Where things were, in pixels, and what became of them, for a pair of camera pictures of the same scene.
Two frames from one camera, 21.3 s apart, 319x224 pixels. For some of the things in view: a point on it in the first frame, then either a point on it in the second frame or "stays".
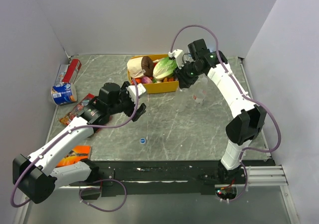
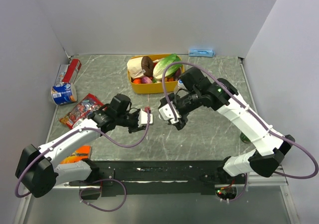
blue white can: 64,93 stays
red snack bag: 67,118 stays
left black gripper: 129,112 -> 136,128
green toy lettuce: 164,68 stays
